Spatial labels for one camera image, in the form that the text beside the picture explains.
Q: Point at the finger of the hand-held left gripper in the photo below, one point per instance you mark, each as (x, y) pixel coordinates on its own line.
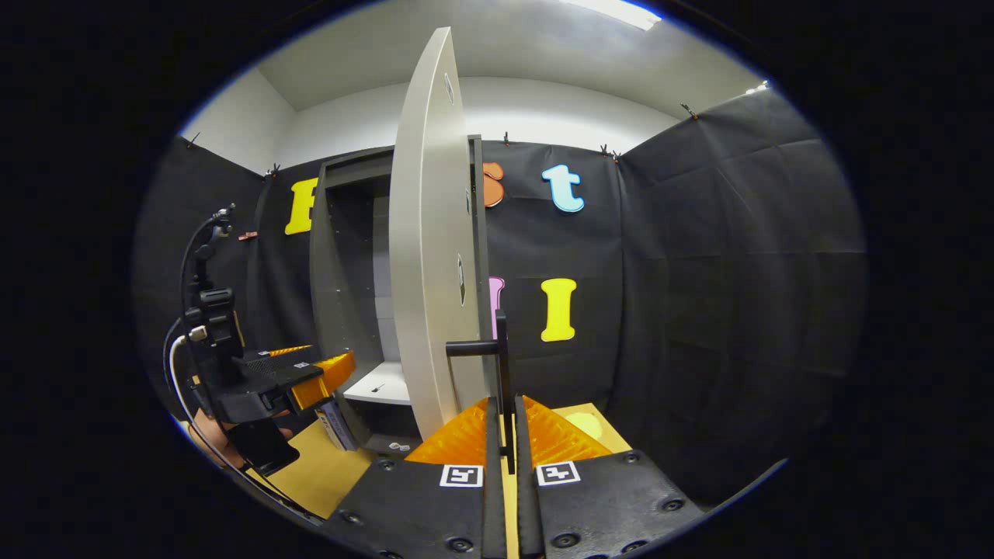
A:
(272, 357)
(326, 376)

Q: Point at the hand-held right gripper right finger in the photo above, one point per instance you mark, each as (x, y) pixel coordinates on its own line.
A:
(528, 512)

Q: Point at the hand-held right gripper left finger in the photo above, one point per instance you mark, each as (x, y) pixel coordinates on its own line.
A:
(495, 512)

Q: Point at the beige cabinet door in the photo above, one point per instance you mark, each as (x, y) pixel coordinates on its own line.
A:
(427, 233)

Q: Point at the white cabinet shelf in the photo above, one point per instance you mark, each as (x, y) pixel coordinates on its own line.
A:
(388, 394)

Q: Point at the dark grey cabinet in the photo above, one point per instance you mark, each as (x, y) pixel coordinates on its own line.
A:
(334, 272)

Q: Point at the yellow lumpy object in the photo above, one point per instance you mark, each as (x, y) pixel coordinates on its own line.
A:
(584, 425)

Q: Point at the black backdrop cloth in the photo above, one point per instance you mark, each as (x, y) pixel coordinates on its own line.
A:
(699, 272)

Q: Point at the ceiling light panel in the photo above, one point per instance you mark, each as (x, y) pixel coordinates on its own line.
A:
(759, 88)
(613, 12)

